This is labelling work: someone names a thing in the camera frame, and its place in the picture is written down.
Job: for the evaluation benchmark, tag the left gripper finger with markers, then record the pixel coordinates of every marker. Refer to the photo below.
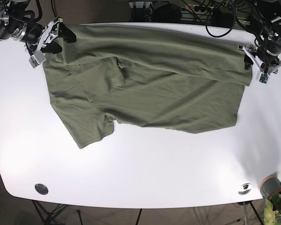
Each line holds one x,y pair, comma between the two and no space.
247,62

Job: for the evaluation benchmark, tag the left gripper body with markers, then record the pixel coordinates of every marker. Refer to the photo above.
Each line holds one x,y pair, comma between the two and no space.
265,62

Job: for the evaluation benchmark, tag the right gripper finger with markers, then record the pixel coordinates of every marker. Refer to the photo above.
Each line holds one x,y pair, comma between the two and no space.
65,33
53,48

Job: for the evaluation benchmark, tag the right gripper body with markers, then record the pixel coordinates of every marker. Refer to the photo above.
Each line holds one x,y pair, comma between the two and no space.
37,36

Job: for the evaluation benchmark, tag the olive green T-shirt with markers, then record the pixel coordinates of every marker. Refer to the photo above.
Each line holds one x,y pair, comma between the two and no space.
144,77

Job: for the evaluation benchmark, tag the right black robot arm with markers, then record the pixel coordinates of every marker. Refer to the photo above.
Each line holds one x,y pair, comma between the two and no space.
22,25

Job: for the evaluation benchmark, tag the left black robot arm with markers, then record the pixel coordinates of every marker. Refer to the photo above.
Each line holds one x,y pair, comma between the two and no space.
262,18

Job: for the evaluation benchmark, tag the grey plant pot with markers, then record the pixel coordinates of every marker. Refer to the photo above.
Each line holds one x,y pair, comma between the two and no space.
269,186

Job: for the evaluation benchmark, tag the right silver table grommet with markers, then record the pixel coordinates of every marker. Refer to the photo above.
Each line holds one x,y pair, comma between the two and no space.
245,189

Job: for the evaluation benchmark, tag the silver table grommet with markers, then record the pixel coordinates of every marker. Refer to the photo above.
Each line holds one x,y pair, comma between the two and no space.
245,189
41,189

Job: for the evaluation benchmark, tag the left silver table grommet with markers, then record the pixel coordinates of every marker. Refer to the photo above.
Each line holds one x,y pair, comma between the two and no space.
41,189

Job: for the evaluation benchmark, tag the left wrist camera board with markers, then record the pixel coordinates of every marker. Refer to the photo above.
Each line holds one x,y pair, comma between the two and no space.
262,77

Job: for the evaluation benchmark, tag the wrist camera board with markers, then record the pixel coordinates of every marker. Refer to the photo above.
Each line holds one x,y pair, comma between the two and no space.
262,77
37,59

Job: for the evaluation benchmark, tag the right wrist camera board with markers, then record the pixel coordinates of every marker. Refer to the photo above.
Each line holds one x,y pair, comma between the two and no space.
37,59

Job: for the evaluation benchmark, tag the black table leg frame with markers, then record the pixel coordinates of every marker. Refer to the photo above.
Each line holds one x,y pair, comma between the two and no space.
49,218

